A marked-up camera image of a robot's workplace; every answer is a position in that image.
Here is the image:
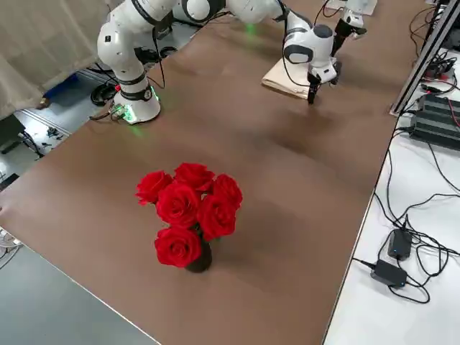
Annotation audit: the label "black power adapter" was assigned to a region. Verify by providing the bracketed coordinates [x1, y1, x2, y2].
[369, 259, 409, 290]
[387, 227, 413, 260]

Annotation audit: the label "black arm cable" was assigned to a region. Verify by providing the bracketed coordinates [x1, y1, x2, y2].
[281, 6, 311, 98]

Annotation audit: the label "dark brown vase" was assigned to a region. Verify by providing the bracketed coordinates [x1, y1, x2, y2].
[184, 235, 213, 274]

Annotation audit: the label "beige tablecloth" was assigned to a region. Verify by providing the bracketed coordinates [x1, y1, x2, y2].
[261, 57, 344, 101]

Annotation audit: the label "beige curtain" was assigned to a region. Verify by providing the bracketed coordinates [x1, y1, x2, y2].
[0, 0, 109, 120]

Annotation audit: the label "aluminium camera post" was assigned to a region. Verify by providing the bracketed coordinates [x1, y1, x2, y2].
[390, 0, 460, 117]

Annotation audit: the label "blue crate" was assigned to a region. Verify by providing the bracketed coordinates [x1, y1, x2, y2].
[42, 70, 79, 100]

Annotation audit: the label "black floor box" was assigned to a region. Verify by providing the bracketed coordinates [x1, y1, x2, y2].
[0, 114, 23, 155]

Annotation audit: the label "black ribbed power box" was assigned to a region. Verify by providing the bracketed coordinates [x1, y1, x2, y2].
[408, 110, 460, 149]
[418, 93, 460, 127]

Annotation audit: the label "tangled black red wires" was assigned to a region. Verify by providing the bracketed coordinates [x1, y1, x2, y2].
[420, 50, 459, 95]

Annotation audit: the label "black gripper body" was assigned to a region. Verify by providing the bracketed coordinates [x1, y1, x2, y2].
[335, 17, 356, 40]
[331, 60, 343, 88]

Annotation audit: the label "red rose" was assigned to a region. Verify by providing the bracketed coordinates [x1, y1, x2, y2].
[196, 193, 238, 242]
[154, 226, 202, 270]
[211, 173, 244, 211]
[135, 170, 174, 206]
[174, 162, 216, 191]
[156, 183, 201, 231]

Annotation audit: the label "coiled black cable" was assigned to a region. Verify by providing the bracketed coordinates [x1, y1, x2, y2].
[89, 83, 121, 108]

